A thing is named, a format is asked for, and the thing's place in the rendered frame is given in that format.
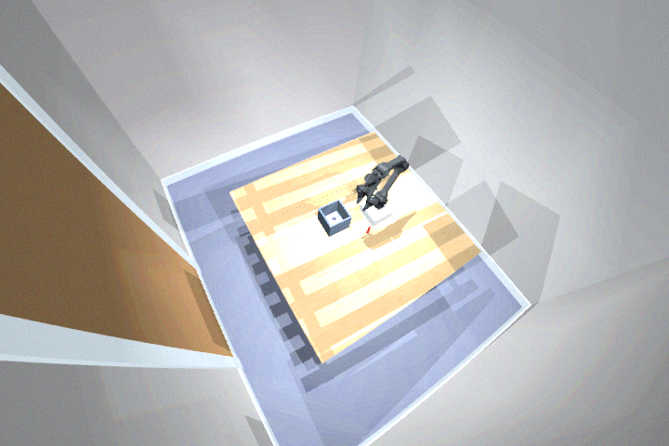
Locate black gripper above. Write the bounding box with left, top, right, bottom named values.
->
left=356, top=183, right=379, bottom=212

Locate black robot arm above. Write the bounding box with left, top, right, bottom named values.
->
left=356, top=155, right=409, bottom=210

